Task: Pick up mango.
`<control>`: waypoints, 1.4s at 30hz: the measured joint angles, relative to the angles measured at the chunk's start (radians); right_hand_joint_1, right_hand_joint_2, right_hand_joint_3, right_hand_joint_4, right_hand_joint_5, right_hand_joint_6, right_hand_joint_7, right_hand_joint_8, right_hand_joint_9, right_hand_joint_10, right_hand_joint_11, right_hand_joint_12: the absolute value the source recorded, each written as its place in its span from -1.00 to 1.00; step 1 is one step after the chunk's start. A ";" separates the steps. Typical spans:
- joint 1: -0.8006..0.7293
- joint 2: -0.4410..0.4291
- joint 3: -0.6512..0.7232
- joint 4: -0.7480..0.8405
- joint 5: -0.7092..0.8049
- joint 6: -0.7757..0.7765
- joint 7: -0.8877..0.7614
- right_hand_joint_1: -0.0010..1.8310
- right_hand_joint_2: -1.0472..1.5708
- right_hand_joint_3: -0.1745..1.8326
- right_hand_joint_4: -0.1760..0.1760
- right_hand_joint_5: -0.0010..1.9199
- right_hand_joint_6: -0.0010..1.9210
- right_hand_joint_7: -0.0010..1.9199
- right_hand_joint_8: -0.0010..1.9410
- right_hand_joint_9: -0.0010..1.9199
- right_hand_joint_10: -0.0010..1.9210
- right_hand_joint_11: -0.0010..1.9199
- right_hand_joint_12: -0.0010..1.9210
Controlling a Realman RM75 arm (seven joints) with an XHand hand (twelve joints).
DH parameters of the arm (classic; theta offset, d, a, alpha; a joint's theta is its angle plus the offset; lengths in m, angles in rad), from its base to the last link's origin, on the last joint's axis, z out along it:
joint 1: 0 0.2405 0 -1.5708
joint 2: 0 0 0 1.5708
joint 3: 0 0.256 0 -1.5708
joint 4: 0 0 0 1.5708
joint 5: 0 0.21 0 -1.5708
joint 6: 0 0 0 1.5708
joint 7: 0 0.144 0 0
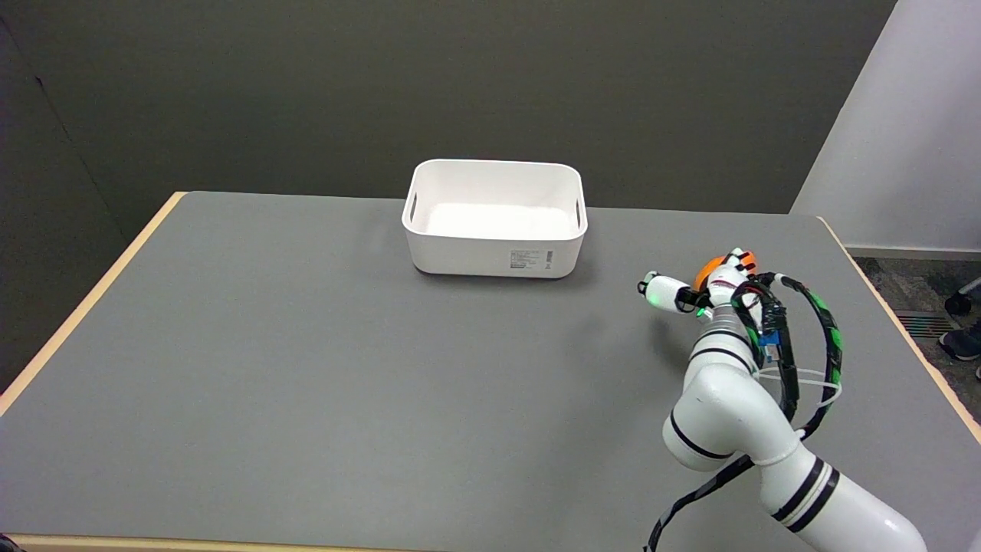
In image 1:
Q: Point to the black shoe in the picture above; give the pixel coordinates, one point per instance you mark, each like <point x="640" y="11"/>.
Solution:
<point x="958" y="305"/>

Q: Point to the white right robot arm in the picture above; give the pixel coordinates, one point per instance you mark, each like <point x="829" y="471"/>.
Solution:
<point x="728" y="406"/>

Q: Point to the metal floor vent grille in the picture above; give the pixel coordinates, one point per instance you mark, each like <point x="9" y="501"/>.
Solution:
<point x="923" y="323"/>

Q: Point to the dark blue sneaker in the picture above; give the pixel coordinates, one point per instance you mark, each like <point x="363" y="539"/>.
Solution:
<point x="962" y="343"/>

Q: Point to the white plastic storage bin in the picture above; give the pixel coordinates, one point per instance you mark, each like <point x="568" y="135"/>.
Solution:
<point x="494" y="221"/>

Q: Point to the orange mango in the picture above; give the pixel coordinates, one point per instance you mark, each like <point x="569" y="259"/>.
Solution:
<point x="710" y="269"/>

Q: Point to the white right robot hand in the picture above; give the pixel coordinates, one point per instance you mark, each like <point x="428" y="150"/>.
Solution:
<point x="668" y="293"/>

